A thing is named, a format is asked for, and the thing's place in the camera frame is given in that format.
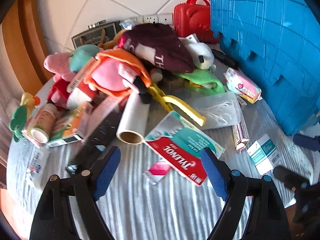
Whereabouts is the blue-hat pink pig plush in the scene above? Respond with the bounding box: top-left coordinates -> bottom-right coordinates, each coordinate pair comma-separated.
43,44 -> 103,82

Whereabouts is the red toy suitcase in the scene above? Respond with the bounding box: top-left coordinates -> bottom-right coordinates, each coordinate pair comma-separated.
173,0 -> 219,44

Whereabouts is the Tylenol cold medicine box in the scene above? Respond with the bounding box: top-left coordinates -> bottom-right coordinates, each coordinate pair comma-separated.
144,111 -> 225,186

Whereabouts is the yellow plastic clip toy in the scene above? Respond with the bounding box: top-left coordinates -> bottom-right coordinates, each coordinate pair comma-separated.
148,83 -> 206,127

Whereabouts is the white film roll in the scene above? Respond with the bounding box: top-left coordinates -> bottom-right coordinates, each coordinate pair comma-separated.
116,92 -> 150,145

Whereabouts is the white dog plush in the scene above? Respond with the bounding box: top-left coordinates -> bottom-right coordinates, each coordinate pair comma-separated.
180,34 -> 216,72

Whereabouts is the pink white tissue pack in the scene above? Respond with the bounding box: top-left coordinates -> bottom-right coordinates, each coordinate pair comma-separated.
224,68 -> 262,104

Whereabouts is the orange-dress pink pig plush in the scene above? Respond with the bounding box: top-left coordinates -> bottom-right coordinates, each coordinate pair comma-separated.
66,48 -> 152,111

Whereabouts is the maroon fabric cap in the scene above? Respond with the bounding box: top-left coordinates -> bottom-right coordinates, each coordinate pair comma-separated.
117,23 -> 195,73

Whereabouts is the white teal medicine box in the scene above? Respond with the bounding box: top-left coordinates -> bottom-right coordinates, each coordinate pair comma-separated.
247,134 -> 281,176

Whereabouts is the green frog plush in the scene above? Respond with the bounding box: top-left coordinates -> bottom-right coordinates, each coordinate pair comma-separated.
174,68 -> 226,95

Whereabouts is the clear plastic bag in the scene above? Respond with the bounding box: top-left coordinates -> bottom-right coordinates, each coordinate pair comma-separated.
187,92 -> 241,130

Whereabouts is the blue plastic storage crate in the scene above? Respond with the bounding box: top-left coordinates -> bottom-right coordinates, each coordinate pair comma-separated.
210,0 -> 319,135

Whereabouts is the green flower toy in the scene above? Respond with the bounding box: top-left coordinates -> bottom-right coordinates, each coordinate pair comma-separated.
9,93 -> 41,142

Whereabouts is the orange green carton box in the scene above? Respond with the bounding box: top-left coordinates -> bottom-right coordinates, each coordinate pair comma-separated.
22,102 -> 93,147

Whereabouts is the pink white narrow box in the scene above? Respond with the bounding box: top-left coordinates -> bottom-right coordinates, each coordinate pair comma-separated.
232,112 -> 249,152

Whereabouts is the white wall socket strip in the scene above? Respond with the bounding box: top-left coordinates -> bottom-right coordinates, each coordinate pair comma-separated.
130,13 -> 174,27

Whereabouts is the small white bottle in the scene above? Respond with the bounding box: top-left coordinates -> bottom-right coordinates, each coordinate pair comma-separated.
31,103 -> 57,144

